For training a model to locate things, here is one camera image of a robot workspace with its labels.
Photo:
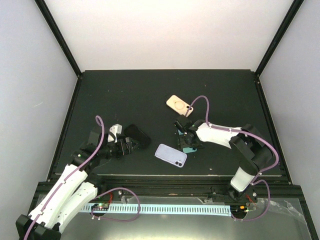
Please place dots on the light blue cable duct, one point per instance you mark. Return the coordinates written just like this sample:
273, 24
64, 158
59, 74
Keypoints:
162, 209

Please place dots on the black frame post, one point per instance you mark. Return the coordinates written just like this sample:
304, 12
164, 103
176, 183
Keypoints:
282, 29
46, 13

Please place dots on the beige phone case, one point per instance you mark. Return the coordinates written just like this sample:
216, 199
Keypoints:
179, 106

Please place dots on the black front rail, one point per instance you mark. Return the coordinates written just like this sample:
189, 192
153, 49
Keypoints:
186, 185

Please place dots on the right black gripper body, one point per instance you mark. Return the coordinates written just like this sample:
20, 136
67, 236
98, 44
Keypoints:
194, 143

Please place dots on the black phone case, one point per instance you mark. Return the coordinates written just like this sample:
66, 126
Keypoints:
141, 138

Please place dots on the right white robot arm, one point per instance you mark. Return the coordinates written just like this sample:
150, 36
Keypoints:
255, 154

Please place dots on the left circuit board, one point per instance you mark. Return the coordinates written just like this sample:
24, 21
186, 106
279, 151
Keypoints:
100, 207

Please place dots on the left black frame post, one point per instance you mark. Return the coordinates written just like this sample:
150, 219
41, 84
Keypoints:
46, 13

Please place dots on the circuit board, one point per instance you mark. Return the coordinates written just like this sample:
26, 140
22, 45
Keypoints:
100, 207
244, 208

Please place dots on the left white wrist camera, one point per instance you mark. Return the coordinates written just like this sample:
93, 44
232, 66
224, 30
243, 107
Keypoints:
114, 132

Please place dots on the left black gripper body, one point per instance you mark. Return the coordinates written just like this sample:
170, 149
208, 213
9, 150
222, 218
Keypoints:
124, 151

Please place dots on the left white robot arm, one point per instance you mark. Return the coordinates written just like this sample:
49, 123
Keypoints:
77, 185

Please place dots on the right black frame post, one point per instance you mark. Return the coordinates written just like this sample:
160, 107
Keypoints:
282, 29

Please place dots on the lavender phone case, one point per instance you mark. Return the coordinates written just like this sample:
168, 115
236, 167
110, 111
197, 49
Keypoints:
171, 155

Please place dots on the teal phone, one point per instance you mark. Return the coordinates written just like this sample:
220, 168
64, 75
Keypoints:
188, 149

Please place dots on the right circuit board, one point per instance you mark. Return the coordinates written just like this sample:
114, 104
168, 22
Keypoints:
244, 208

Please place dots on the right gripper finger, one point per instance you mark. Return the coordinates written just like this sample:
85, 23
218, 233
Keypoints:
181, 143
179, 126

